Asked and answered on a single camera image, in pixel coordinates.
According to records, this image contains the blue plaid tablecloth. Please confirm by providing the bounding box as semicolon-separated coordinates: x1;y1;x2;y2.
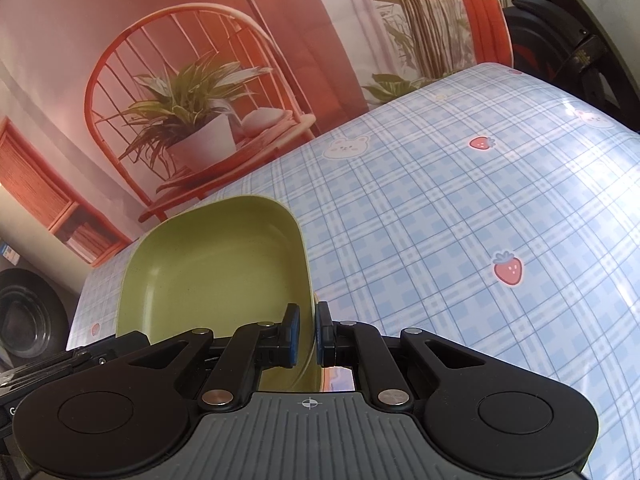
67;62;640;480

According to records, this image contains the dark round drum appliance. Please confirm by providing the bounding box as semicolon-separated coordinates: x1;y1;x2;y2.
0;267;69;366

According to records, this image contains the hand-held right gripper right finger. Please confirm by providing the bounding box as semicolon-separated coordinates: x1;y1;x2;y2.
316;301;488;413

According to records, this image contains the green plate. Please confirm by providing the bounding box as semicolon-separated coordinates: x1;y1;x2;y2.
115;195;321;393

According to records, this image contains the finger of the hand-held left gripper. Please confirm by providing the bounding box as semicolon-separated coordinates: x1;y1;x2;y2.
65;336;151;368

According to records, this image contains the black exercise bike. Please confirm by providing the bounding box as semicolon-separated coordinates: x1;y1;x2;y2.
501;0;640;136

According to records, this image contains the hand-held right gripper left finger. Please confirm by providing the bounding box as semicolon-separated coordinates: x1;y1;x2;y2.
127;302;302;413

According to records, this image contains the printed room scene backdrop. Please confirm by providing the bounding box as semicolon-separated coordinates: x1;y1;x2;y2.
0;0;516;268

